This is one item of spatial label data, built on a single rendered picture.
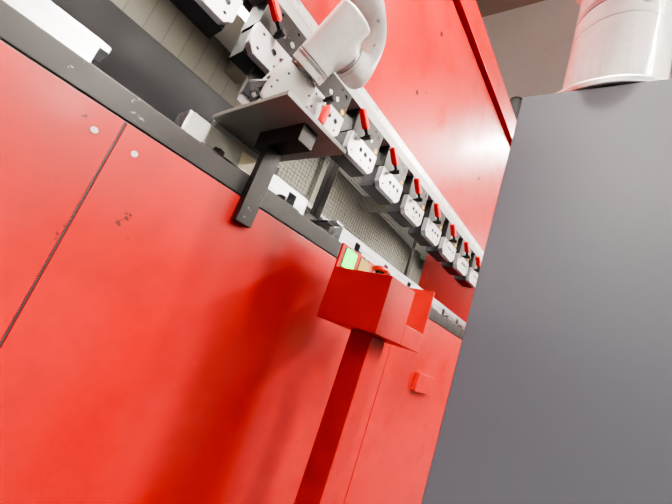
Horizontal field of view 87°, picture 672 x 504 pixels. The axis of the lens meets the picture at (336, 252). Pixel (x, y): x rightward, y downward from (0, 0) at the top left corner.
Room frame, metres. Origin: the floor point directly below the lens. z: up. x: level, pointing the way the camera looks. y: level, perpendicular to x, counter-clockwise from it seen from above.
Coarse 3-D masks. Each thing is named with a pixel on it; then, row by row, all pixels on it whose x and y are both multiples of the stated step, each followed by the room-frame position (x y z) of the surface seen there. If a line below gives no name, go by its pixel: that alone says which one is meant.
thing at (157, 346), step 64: (0, 64) 0.41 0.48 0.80; (0, 128) 0.44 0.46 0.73; (64, 128) 0.48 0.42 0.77; (128, 128) 0.52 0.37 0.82; (0, 192) 0.46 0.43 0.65; (64, 192) 0.50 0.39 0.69; (128, 192) 0.55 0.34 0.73; (192, 192) 0.62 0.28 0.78; (0, 256) 0.48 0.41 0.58; (64, 256) 0.53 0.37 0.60; (128, 256) 0.59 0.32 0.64; (192, 256) 0.66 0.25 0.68; (256, 256) 0.75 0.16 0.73; (320, 256) 0.89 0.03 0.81; (0, 320) 0.51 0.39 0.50; (64, 320) 0.56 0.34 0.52; (128, 320) 0.62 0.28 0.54; (192, 320) 0.70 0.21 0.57; (256, 320) 0.80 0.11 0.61; (320, 320) 0.95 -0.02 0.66; (0, 384) 0.53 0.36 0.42; (64, 384) 0.59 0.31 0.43; (128, 384) 0.65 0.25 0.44; (192, 384) 0.74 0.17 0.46; (256, 384) 0.85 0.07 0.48; (320, 384) 1.01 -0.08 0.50; (384, 384) 1.25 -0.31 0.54; (448, 384) 1.66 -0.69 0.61; (0, 448) 0.56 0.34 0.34; (64, 448) 0.62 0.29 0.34; (128, 448) 0.69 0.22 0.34; (192, 448) 0.78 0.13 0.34; (256, 448) 0.90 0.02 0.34; (384, 448) 1.34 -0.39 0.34
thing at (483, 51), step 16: (464, 0) 1.23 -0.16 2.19; (464, 16) 1.27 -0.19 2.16; (480, 16) 1.35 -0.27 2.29; (480, 32) 1.38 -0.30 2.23; (480, 48) 1.41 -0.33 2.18; (480, 64) 1.48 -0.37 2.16; (496, 64) 1.56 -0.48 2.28; (496, 80) 1.60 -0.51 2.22; (496, 96) 1.64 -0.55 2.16; (496, 112) 1.75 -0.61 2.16; (512, 112) 1.84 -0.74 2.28; (512, 128) 1.89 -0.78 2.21
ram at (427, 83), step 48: (336, 0) 0.82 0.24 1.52; (384, 0) 0.94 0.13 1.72; (432, 0) 1.11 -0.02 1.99; (384, 48) 1.00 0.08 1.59; (432, 48) 1.18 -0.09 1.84; (384, 96) 1.06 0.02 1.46; (432, 96) 1.25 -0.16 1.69; (480, 96) 1.55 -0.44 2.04; (384, 144) 1.15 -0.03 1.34; (432, 144) 1.33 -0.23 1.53; (480, 144) 1.66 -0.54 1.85; (432, 192) 1.42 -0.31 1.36; (480, 192) 1.77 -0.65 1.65; (480, 240) 1.90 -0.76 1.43
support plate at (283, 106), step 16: (272, 96) 0.58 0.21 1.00; (288, 96) 0.55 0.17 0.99; (224, 112) 0.69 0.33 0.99; (240, 112) 0.66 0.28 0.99; (256, 112) 0.64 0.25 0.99; (272, 112) 0.62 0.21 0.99; (288, 112) 0.60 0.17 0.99; (304, 112) 0.58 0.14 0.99; (240, 128) 0.73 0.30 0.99; (256, 128) 0.70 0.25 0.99; (272, 128) 0.68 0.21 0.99; (320, 128) 0.62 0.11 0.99; (320, 144) 0.67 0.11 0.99; (336, 144) 0.65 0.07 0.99; (288, 160) 0.80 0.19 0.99
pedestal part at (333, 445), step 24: (360, 336) 0.79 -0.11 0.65; (360, 360) 0.78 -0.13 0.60; (336, 384) 0.81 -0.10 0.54; (360, 384) 0.78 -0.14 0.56; (336, 408) 0.79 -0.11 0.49; (360, 408) 0.80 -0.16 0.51; (336, 432) 0.78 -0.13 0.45; (312, 456) 0.81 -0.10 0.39; (336, 456) 0.78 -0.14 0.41; (312, 480) 0.80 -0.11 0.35; (336, 480) 0.80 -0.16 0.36
